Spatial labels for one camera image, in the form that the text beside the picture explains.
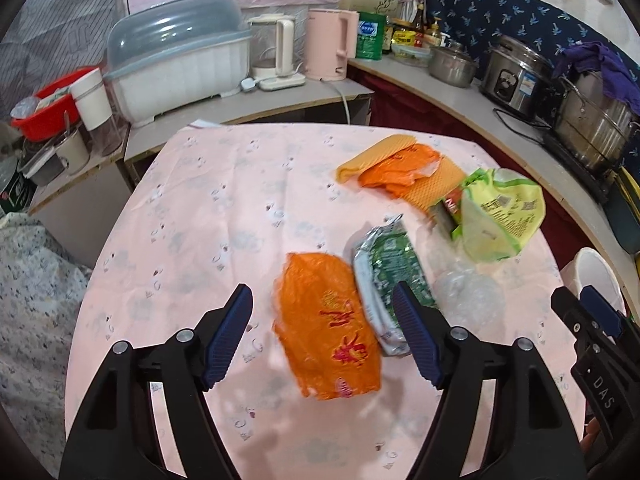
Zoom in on clear plastic bag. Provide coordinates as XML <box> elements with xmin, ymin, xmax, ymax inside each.
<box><xmin>419</xmin><ymin>226</ymin><xmax>506</xmax><ymax>341</ymax></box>

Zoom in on yellow green snack bag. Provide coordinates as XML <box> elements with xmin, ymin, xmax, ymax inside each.
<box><xmin>457</xmin><ymin>168</ymin><xmax>546</xmax><ymax>263</ymax></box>

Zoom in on green wasabi carton box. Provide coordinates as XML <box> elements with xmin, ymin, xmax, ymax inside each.
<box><xmin>428</xmin><ymin>186</ymin><xmax>463</xmax><ymax>240</ymax></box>

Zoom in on green silver foil wrapper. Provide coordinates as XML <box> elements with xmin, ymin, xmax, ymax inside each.
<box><xmin>352</xmin><ymin>214</ymin><xmax>436</xmax><ymax>356</ymax></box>

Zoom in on red orange plastic bag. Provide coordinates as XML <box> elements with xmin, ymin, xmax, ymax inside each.
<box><xmin>272</xmin><ymin>252</ymin><xmax>382</xmax><ymax>400</ymax></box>

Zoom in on white lined trash bin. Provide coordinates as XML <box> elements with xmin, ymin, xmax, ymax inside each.
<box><xmin>561</xmin><ymin>247</ymin><xmax>625</xmax><ymax>313</ymax></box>

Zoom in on stacked yellow teal basins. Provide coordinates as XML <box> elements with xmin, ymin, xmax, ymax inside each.
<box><xmin>604</xmin><ymin>166</ymin><xmax>640</xmax><ymax>256</ymax></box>

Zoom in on black induction cooker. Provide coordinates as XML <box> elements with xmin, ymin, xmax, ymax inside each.
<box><xmin>541</xmin><ymin>131</ymin><xmax>610</xmax><ymax>205</ymax></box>

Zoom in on large steel steamer pot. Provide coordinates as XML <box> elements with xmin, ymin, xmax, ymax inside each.
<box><xmin>554</xmin><ymin>72</ymin><xmax>639</xmax><ymax>171</ymax></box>

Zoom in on pink patterned tablecloth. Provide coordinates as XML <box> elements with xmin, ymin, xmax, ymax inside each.
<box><xmin>63</xmin><ymin>121</ymin><xmax>589</xmax><ymax>480</ymax></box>

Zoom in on purple towel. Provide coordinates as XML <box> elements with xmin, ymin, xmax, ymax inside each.
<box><xmin>552</xmin><ymin>41</ymin><xmax>640</xmax><ymax>115</ymax></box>

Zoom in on orange plastic bag on foam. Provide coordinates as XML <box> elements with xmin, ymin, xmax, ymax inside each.
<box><xmin>358</xmin><ymin>144</ymin><xmax>442</xmax><ymax>198</ymax></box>

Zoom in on steel rice cooker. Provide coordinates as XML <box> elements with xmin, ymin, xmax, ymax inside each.
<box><xmin>480</xmin><ymin>35</ymin><xmax>552</xmax><ymax>119</ymax></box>

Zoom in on small steel pot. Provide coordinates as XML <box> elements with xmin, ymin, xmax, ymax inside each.
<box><xmin>427</xmin><ymin>47</ymin><xmax>477</xmax><ymax>88</ymax></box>

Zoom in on red plastic basket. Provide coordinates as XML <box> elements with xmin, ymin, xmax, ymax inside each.
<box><xmin>11</xmin><ymin>66</ymin><xmax>94</xmax><ymax>142</ymax></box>

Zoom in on blue patterned backsplash cloth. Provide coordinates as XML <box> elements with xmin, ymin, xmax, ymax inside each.
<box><xmin>425</xmin><ymin>0</ymin><xmax>639</xmax><ymax>81</ymax></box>

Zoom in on white cup with lid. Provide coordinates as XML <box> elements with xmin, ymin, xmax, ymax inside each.
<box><xmin>70</xmin><ymin>68</ymin><xmax>113</xmax><ymax>131</ymax></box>

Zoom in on sauce bottles group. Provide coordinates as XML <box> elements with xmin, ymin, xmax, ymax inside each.
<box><xmin>390</xmin><ymin>2</ymin><xmax>450</xmax><ymax>67</ymax></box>

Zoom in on green tin can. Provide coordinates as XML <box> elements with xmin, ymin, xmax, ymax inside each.
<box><xmin>356</xmin><ymin>12</ymin><xmax>386</xmax><ymax>61</ymax></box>

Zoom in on white dish rack grey lid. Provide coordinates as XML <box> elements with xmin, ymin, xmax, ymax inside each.
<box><xmin>104</xmin><ymin>0</ymin><xmax>252</xmax><ymax>126</ymax></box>

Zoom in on pink electric kettle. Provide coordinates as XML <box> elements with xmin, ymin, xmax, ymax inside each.
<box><xmin>304</xmin><ymin>9</ymin><xmax>359</xmax><ymax>81</ymax></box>

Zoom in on white glass kettle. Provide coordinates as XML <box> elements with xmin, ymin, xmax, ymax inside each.
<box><xmin>248</xmin><ymin>13</ymin><xmax>306</xmax><ymax>92</ymax></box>

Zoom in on black power cable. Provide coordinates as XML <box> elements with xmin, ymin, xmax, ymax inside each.
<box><xmin>491</xmin><ymin>107</ymin><xmax>551</xmax><ymax>146</ymax></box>

